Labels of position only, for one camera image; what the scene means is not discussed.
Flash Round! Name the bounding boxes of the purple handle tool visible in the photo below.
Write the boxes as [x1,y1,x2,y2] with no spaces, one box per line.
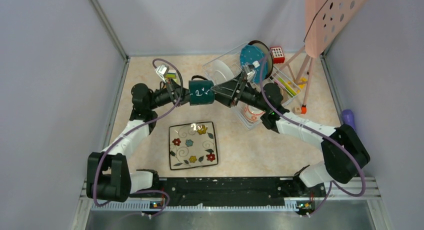
[341,109,356,130]

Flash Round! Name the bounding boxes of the square floral ceramic plate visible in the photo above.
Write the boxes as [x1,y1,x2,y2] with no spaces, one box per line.
[168,121,219,171]

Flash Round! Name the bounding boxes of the round white plate red lettering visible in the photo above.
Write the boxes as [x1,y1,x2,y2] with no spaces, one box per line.
[211,60,234,85]

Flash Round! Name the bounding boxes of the white wire dish rack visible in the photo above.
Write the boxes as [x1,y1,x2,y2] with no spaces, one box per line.
[202,41,302,131]

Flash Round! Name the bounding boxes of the pink perforated board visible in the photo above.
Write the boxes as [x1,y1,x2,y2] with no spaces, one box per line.
[303,0,368,58]

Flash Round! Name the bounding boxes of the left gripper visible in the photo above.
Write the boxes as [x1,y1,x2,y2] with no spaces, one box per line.
[148,77,200,110]

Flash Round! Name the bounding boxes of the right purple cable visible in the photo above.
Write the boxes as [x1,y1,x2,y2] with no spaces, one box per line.
[258,52,367,218]

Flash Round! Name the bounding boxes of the pink tripod stand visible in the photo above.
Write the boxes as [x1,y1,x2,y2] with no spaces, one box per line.
[278,44,315,108]

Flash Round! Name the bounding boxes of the stacked colourful toy blocks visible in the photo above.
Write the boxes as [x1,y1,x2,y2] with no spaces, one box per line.
[165,72,178,79]

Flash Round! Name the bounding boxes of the red toy calculator block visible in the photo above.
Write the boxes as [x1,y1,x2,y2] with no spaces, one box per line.
[270,46,286,64]

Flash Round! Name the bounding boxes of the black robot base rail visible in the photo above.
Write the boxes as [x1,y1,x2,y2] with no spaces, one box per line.
[151,176,326,198]

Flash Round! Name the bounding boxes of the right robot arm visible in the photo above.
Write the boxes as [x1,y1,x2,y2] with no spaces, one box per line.
[211,74,371,196]

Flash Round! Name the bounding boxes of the dark green ceramic mug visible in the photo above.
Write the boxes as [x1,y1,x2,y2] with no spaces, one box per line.
[188,75,215,106]

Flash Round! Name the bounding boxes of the orange and wood toy cubes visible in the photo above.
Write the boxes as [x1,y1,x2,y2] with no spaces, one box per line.
[292,105,307,115]

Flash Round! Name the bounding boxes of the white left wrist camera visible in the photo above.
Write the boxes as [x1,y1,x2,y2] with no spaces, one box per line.
[155,64,170,83]

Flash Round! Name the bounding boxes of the yellow toy block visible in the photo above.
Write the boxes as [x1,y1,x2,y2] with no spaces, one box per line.
[297,77,308,89]

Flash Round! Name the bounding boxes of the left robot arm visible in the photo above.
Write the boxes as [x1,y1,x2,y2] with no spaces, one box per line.
[86,80,190,202]

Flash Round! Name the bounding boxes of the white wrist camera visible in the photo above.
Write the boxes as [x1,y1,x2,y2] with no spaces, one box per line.
[155,64,170,83]
[241,61,260,84]

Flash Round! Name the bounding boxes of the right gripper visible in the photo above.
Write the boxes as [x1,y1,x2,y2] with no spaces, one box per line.
[211,71,270,112]

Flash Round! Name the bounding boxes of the orange patterned white bowl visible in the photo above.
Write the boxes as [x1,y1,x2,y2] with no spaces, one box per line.
[242,105,265,123]

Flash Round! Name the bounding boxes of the red-rimmed cream round plate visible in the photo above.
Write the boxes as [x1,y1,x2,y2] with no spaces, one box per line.
[248,40,274,79]

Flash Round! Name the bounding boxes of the pink green toy brick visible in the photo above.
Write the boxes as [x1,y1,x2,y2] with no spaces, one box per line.
[270,77,301,98]

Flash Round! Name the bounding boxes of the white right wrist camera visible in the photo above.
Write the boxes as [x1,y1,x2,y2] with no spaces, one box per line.
[241,61,260,84]

